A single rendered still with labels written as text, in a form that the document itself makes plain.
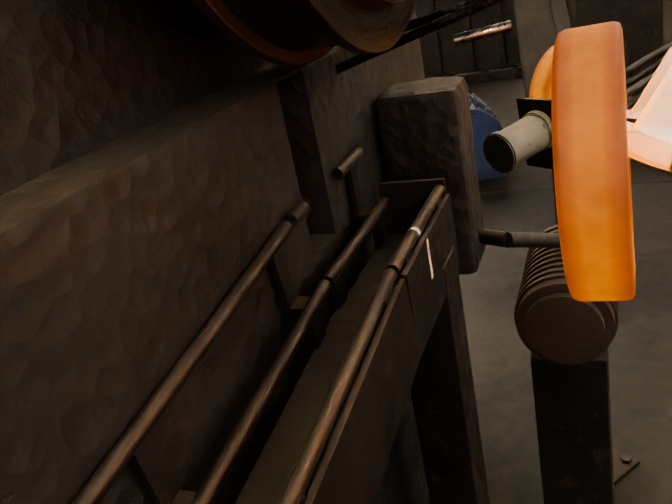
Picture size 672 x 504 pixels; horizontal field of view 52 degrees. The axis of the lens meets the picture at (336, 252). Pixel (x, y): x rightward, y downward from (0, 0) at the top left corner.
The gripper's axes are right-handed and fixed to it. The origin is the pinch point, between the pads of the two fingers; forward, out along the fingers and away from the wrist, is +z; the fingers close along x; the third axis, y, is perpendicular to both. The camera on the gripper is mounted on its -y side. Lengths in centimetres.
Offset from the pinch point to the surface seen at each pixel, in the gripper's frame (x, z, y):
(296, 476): 12.8, 11.9, -19.4
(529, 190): -216, 7, -89
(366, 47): -10.8, 17.2, 0.2
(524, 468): -65, -6, -86
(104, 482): 18.8, 20.5, -17.7
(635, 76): -85, -8, -14
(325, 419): 8.1, 11.9, -18.9
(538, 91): -62, 6, -13
